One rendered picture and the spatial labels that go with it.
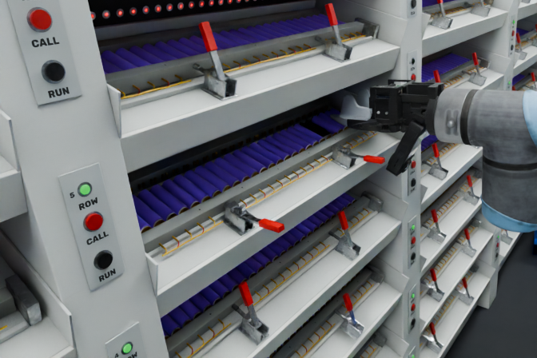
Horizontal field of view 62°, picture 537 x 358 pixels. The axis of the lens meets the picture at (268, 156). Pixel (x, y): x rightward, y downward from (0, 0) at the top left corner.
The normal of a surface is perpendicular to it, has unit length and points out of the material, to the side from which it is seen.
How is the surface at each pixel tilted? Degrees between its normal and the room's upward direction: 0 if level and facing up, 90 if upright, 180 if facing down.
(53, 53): 90
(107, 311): 90
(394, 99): 90
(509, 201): 93
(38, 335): 19
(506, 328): 0
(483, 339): 0
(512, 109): 54
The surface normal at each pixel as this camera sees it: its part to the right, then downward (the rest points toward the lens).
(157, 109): 0.15, -0.84
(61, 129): 0.74, 0.15
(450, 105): -0.61, -0.27
